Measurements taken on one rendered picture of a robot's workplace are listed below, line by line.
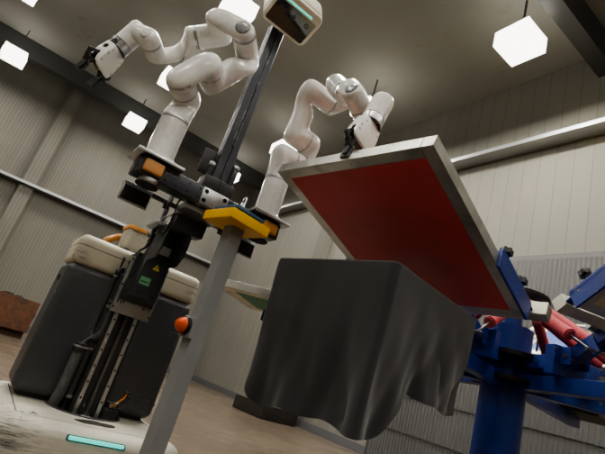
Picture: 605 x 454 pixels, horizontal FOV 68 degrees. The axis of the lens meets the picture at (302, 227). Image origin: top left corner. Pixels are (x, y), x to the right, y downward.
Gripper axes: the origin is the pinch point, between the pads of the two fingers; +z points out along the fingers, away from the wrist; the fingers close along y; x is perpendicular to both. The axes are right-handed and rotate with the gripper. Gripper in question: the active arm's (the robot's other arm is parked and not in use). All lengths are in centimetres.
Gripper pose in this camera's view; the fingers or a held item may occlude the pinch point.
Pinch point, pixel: (349, 158)
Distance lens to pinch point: 138.1
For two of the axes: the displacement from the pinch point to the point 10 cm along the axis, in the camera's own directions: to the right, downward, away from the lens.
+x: 7.1, -0.3, -7.1
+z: -4.5, 7.6, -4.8
